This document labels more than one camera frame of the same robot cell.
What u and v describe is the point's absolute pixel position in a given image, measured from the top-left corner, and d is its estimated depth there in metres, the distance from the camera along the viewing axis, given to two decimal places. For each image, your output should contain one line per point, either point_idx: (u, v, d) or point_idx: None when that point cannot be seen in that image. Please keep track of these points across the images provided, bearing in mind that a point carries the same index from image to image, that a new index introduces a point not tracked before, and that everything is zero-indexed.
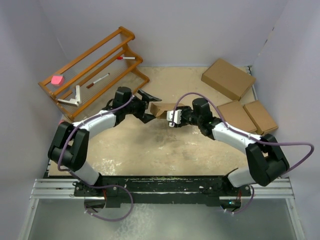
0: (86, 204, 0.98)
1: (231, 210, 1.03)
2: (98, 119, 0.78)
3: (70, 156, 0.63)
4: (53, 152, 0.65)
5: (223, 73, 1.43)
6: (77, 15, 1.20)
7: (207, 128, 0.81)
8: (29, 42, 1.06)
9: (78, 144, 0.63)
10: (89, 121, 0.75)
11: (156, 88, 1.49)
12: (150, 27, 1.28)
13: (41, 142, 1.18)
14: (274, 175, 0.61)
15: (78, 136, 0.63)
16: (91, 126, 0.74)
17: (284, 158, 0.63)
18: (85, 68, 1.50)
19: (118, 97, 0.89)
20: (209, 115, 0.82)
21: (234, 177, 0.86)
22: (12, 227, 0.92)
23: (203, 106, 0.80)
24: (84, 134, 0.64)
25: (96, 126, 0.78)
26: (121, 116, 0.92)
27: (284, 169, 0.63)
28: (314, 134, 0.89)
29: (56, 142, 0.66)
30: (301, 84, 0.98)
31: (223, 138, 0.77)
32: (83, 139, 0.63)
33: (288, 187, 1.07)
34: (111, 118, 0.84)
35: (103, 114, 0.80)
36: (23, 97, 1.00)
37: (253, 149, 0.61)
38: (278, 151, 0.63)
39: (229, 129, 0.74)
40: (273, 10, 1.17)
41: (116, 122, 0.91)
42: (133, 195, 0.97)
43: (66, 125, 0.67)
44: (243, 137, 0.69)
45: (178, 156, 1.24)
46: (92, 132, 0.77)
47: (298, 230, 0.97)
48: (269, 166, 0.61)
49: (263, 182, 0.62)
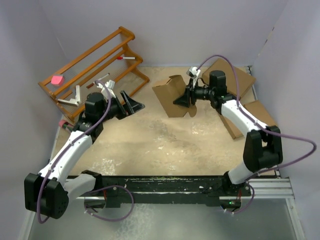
0: (86, 204, 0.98)
1: (231, 210, 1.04)
2: (70, 153, 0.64)
3: (49, 210, 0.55)
4: (31, 205, 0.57)
5: (223, 73, 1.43)
6: (77, 14, 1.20)
7: (218, 101, 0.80)
8: (29, 42, 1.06)
9: (53, 198, 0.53)
10: (59, 162, 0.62)
11: None
12: (150, 27, 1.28)
13: (41, 142, 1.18)
14: (265, 164, 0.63)
15: (48, 189, 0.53)
16: (63, 167, 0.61)
17: (280, 151, 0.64)
18: (85, 68, 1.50)
19: (89, 108, 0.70)
20: (223, 89, 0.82)
21: (234, 173, 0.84)
22: (12, 227, 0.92)
23: (220, 78, 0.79)
24: (56, 186, 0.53)
25: (71, 160, 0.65)
26: (98, 130, 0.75)
27: (277, 161, 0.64)
28: (314, 134, 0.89)
29: (28, 198, 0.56)
30: (301, 84, 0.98)
31: (229, 116, 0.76)
32: (55, 192, 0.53)
33: (288, 187, 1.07)
34: (85, 141, 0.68)
35: (73, 141, 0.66)
36: (22, 97, 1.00)
37: (255, 136, 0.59)
38: (277, 145, 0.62)
39: (239, 109, 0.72)
40: (273, 11, 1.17)
41: (94, 139, 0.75)
42: (133, 195, 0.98)
43: (31, 178, 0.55)
44: (249, 121, 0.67)
45: (178, 156, 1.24)
46: (69, 167, 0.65)
47: (298, 230, 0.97)
48: (263, 155, 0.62)
49: (252, 166, 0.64)
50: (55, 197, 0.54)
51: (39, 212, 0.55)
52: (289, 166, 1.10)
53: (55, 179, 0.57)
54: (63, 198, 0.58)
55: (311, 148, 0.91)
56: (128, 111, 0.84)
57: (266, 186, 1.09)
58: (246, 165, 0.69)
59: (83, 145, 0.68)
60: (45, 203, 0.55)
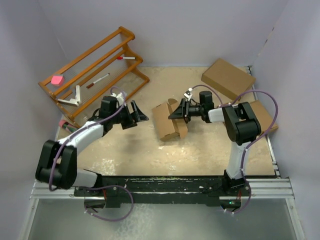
0: (86, 204, 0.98)
1: (231, 210, 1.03)
2: (85, 132, 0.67)
3: (60, 177, 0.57)
4: (41, 173, 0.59)
5: (223, 73, 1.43)
6: (77, 15, 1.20)
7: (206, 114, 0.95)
8: (29, 42, 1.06)
9: (67, 163, 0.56)
10: (75, 136, 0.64)
11: (156, 88, 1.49)
12: (150, 27, 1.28)
13: (41, 142, 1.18)
14: (245, 130, 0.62)
15: (65, 155, 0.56)
16: (79, 140, 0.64)
17: (256, 119, 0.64)
18: (85, 68, 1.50)
19: (104, 106, 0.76)
20: (210, 105, 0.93)
21: (230, 168, 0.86)
22: (12, 227, 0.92)
23: (207, 96, 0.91)
24: (72, 152, 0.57)
25: (85, 140, 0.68)
26: (109, 125, 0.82)
27: (257, 127, 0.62)
28: (314, 134, 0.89)
29: (42, 163, 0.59)
30: (302, 84, 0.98)
31: (219, 118, 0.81)
32: (71, 157, 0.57)
33: (288, 187, 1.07)
34: (98, 129, 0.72)
35: (89, 125, 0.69)
36: (23, 97, 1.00)
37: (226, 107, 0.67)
38: (250, 112, 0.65)
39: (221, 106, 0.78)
40: (273, 11, 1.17)
41: (104, 132, 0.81)
42: (133, 195, 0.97)
43: (50, 143, 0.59)
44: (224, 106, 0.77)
45: (178, 156, 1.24)
46: (81, 147, 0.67)
47: (298, 230, 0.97)
48: (240, 122, 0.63)
49: (235, 137, 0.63)
50: (69, 164, 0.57)
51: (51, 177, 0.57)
52: (289, 166, 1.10)
53: (72, 146, 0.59)
54: (73, 171, 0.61)
55: (311, 149, 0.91)
56: (136, 119, 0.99)
57: (266, 186, 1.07)
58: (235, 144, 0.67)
59: (96, 131, 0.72)
60: (58, 171, 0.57)
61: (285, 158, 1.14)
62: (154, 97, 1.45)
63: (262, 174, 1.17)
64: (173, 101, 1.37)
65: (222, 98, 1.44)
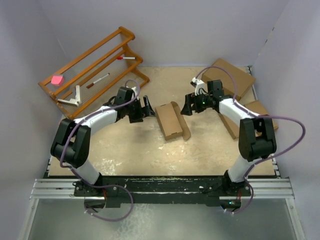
0: (86, 204, 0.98)
1: (231, 210, 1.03)
2: (99, 115, 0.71)
3: (73, 153, 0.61)
4: (56, 149, 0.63)
5: (224, 73, 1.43)
6: (77, 15, 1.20)
7: (216, 101, 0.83)
8: (29, 42, 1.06)
9: (81, 141, 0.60)
10: (90, 117, 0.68)
11: (156, 88, 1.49)
12: (150, 28, 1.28)
13: (41, 142, 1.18)
14: (259, 152, 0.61)
15: (80, 133, 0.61)
16: (93, 122, 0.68)
17: (274, 141, 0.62)
18: (85, 68, 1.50)
19: (121, 94, 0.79)
20: (221, 92, 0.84)
21: (233, 171, 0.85)
22: (12, 227, 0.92)
23: (216, 82, 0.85)
24: (86, 131, 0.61)
25: (98, 123, 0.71)
26: (123, 112, 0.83)
27: (272, 150, 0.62)
28: (315, 134, 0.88)
29: (58, 139, 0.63)
30: (302, 85, 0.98)
31: (228, 114, 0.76)
32: (86, 136, 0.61)
33: (288, 187, 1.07)
34: (112, 114, 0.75)
35: (104, 109, 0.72)
36: (23, 97, 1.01)
37: (246, 121, 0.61)
38: (270, 131, 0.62)
39: (234, 105, 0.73)
40: (273, 11, 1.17)
41: (118, 118, 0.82)
42: (133, 195, 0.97)
43: (67, 122, 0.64)
44: (243, 113, 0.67)
45: (178, 156, 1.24)
46: (94, 129, 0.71)
47: (299, 230, 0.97)
48: (256, 142, 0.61)
49: (247, 155, 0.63)
50: (82, 142, 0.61)
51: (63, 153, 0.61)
52: (289, 166, 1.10)
53: (86, 126, 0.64)
54: (85, 149, 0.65)
55: (312, 149, 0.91)
56: (146, 113, 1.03)
57: (267, 186, 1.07)
58: (243, 157, 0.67)
59: (110, 116, 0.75)
60: (71, 149, 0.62)
61: (285, 158, 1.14)
62: (154, 97, 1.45)
63: (262, 174, 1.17)
64: (174, 104, 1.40)
65: None
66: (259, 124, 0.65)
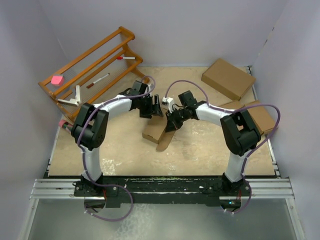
0: (86, 204, 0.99)
1: (231, 210, 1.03)
2: (116, 102, 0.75)
3: (91, 135, 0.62)
4: (75, 130, 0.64)
5: (223, 73, 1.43)
6: (77, 14, 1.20)
7: (192, 110, 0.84)
8: (29, 42, 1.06)
9: (100, 123, 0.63)
10: (108, 104, 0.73)
11: (156, 88, 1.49)
12: (150, 28, 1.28)
13: (42, 142, 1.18)
14: (247, 143, 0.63)
15: (99, 116, 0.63)
16: (110, 108, 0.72)
17: (256, 129, 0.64)
18: (85, 68, 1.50)
19: (136, 86, 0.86)
20: (193, 101, 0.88)
21: (230, 172, 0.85)
22: (12, 227, 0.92)
23: (186, 93, 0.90)
24: (105, 115, 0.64)
25: (114, 110, 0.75)
26: (137, 103, 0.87)
27: (258, 138, 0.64)
28: (315, 135, 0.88)
29: (78, 121, 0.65)
30: (302, 84, 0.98)
31: (207, 117, 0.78)
32: (104, 119, 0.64)
33: (288, 187, 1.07)
34: (127, 103, 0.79)
35: (121, 98, 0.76)
36: (23, 97, 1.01)
37: (226, 119, 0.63)
38: (250, 121, 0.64)
39: (209, 107, 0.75)
40: (273, 11, 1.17)
41: (131, 108, 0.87)
42: (133, 195, 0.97)
43: (87, 106, 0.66)
44: (221, 112, 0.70)
45: (178, 156, 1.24)
46: (110, 115, 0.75)
47: (299, 230, 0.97)
48: (242, 135, 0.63)
49: (237, 150, 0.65)
50: (101, 125, 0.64)
51: (82, 133, 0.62)
52: (289, 166, 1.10)
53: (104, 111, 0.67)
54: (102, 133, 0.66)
55: (311, 149, 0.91)
56: (155, 111, 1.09)
57: (267, 186, 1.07)
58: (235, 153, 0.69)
59: (124, 105, 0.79)
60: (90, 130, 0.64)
61: (285, 159, 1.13)
62: None
63: (262, 174, 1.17)
64: None
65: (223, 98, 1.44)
66: (238, 118, 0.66)
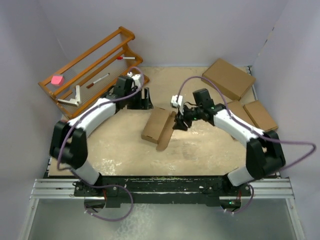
0: (86, 204, 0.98)
1: (231, 210, 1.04)
2: (96, 112, 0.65)
3: (70, 156, 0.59)
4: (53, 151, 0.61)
5: (223, 73, 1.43)
6: (77, 14, 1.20)
7: (209, 114, 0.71)
8: (29, 42, 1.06)
9: (77, 145, 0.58)
10: (86, 116, 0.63)
11: (156, 88, 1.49)
12: (150, 28, 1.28)
13: (41, 142, 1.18)
14: (270, 170, 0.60)
15: (75, 137, 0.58)
16: (89, 122, 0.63)
17: (282, 156, 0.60)
18: (85, 68, 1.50)
19: (120, 83, 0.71)
20: (210, 102, 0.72)
21: (234, 175, 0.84)
22: (12, 227, 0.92)
23: (203, 92, 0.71)
24: (82, 135, 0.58)
25: (95, 120, 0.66)
26: (123, 103, 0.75)
27: (280, 165, 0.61)
28: (315, 135, 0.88)
29: (54, 142, 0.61)
30: (302, 84, 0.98)
31: (225, 127, 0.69)
32: (81, 139, 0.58)
33: (288, 187, 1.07)
34: (111, 108, 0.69)
35: (101, 105, 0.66)
36: (23, 97, 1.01)
37: (254, 144, 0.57)
38: (278, 148, 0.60)
39: (232, 118, 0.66)
40: (272, 12, 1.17)
41: (117, 109, 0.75)
42: (133, 195, 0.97)
43: (61, 124, 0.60)
44: (246, 130, 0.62)
45: (178, 156, 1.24)
46: (92, 126, 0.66)
47: (298, 230, 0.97)
48: (267, 162, 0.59)
49: (257, 175, 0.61)
50: (79, 144, 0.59)
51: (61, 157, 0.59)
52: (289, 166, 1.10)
53: (81, 128, 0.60)
54: (83, 151, 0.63)
55: (312, 149, 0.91)
56: (139, 105, 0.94)
57: (267, 186, 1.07)
58: (250, 174, 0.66)
59: (107, 110, 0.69)
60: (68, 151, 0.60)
61: (285, 159, 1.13)
62: (154, 97, 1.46)
63: None
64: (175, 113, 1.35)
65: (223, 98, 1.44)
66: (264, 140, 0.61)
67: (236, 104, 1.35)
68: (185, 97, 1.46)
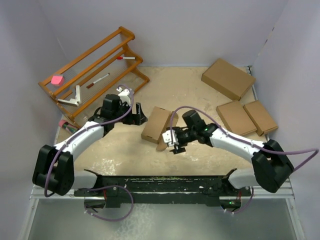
0: (86, 204, 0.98)
1: (231, 210, 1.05)
2: (83, 135, 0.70)
3: (56, 182, 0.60)
4: (38, 178, 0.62)
5: (223, 73, 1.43)
6: (77, 14, 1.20)
7: (204, 137, 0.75)
8: (29, 42, 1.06)
9: (63, 170, 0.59)
10: (73, 140, 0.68)
11: (156, 88, 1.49)
12: (150, 28, 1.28)
13: (41, 142, 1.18)
14: (282, 180, 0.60)
15: (61, 161, 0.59)
16: (76, 145, 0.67)
17: (289, 162, 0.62)
18: (85, 68, 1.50)
19: (106, 105, 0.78)
20: (202, 123, 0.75)
21: (235, 179, 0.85)
22: (12, 227, 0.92)
23: (193, 115, 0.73)
24: (68, 159, 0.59)
25: (83, 143, 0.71)
26: (111, 125, 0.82)
27: (290, 171, 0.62)
28: (315, 135, 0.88)
29: (38, 169, 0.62)
30: (302, 84, 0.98)
31: (223, 146, 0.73)
32: (67, 164, 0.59)
33: (288, 187, 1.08)
34: (98, 130, 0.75)
35: (88, 127, 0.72)
36: (22, 97, 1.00)
37: (259, 158, 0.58)
38: (282, 156, 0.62)
39: (228, 136, 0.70)
40: (272, 11, 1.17)
41: (105, 132, 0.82)
42: (133, 195, 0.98)
43: (47, 149, 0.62)
44: (247, 145, 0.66)
45: (178, 156, 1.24)
46: (80, 149, 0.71)
47: (298, 230, 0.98)
48: (276, 172, 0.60)
49: (272, 189, 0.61)
50: (65, 170, 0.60)
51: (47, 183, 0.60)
52: None
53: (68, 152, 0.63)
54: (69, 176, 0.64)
55: (312, 149, 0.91)
56: (136, 121, 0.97)
57: None
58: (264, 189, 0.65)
59: (95, 132, 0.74)
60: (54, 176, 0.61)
61: None
62: (154, 97, 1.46)
63: None
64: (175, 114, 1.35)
65: (223, 98, 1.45)
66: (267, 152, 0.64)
67: (236, 104, 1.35)
68: (185, 97, 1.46)
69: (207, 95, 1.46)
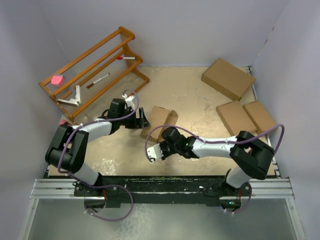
0: (86, 204, 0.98)
1: (231, 210, 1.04)
2: (96, 124, 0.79)
3: (69, 158, 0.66)
4: (51, 154, 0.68)
5: (223, 73, 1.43)
6: (77, 14, 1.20)
7: (188, 151, 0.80)
8: (29, 42, 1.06)
9: (79, 144, 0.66)
10: (87, 125, 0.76)
11: (156, 88, 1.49)
12: (150, 28, 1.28)
13: (42, 142, 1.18)
14: (267, 164, 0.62)
15: (79, 136, 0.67)
16: (89, 130, 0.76)
17: (266, 145, 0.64)
18: (85, 68, 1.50)
19: (113, 107, 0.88)
20: (182, 138, 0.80)
21: (231, 179, 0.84)
22: (12, 227, 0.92)
23: (172, 134, 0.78)
24: (84, 135, 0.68)
25: (94, 132, 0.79)
26: (117, 125, 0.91)
27: (271, 153, 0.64)
28: (315, 134, 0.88)
29: (53, 144, 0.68)
30: (302, 84, 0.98)
31: (207, 153, 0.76)
32: (84, 139, 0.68)
33: (288, 187, 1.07)
34: (107, 126, 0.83)
35: (100, 120, 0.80)
36: (23, 97, 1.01)
37: (237, 152, 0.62)
38: (258, 142, 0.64)
39: (206, 143, 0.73)
40: (272, 12, 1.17)
41: (112, 131, 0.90)
42: (133, 195, 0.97)
43: (65, 127, 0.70)
44: (223, 144, 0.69)
45: (178, 156, 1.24)
46: (90, 136, 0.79)
47: (299, 230, 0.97)
48: (258, 159, 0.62)
49: (261, 176, 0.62)
50: (80, 146, 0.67)
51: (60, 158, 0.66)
52: (289, 166, 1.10)
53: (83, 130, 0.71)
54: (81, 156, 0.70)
55: (312, 148, 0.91)
56: (140, 125, 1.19)
57: (267, 186, 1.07)
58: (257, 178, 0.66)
59: (104, 127, 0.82)
60: (69, 152, 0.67)
61: (285, 158, 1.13)
62: (154, 97, 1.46)
63: None
64: (174, 114, 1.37)
65: (223, 98, 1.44)
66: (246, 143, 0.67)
67: (236, 104, 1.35)
68: (185, 97, 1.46)
69: (207, 95, 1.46)
